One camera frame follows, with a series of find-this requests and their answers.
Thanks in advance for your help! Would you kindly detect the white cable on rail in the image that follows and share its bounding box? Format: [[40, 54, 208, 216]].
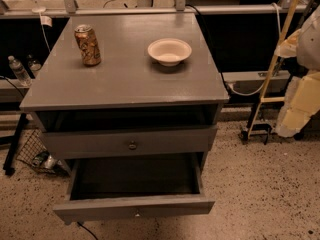
[[227, 2, 283, 97]]

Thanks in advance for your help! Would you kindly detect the grey top drawer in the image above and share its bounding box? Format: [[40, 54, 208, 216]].
[[40, 126, 217, 159]]

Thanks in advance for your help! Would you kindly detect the grey metal rail frame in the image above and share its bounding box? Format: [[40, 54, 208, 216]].
[[0, 0, 320, 20]]

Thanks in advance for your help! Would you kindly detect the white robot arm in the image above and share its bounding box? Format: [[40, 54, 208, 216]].
[[274, 6, 320, 137]]

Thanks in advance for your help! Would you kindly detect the yellow wooden ladder frame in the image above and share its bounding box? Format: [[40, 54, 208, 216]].
[[241, 0, 299, 141]]

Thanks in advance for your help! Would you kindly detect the black floor cable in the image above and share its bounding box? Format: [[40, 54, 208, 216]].
[[76, 221, 100, 240]]

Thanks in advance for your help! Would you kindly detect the grey wooden drawer cabinet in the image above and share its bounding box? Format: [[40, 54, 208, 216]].
[[19, 13, 230, 225]]

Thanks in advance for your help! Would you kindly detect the gold soda can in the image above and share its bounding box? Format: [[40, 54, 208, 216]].
[[74, 24, 101, 66]]

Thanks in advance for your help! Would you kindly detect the black table leg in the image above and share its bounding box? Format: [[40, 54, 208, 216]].
[[0, 113, 28, 176]]

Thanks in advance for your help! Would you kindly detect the wire mesh basket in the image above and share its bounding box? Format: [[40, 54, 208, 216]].
[[17, 129, 67, 175]]

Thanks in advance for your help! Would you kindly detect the white paper bowl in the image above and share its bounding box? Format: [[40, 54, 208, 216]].
[[147, 38, 192, 67]]

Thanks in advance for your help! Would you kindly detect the clear plastic water bottle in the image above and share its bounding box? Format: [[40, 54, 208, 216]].
[[8, 56, 32, 87]]

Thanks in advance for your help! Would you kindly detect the grey drawer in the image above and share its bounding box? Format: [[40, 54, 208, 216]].
[[40, 126, 217, 159], [54, 153, 214, 224]]

